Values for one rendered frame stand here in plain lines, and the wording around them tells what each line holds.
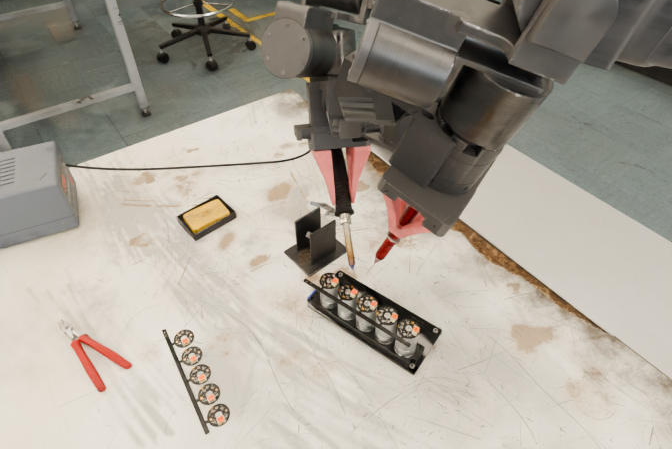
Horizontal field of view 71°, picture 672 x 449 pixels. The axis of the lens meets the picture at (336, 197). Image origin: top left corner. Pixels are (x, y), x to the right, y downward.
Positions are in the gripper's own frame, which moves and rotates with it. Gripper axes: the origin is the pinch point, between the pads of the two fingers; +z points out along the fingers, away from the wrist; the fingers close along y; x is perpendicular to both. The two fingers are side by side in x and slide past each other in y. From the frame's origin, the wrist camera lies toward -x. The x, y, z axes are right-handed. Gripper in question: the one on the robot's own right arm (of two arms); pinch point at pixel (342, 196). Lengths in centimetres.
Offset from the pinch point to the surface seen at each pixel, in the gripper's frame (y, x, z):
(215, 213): -17.9, 16.1, 4.5
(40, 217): -42.5, 14.7, 2.0
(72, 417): -32.8, -8.1, 19.7
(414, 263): 10.5, 5.2, 12.2
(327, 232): -1.7, 5.4, 6.1
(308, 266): -4.7, 6.3, 11.2
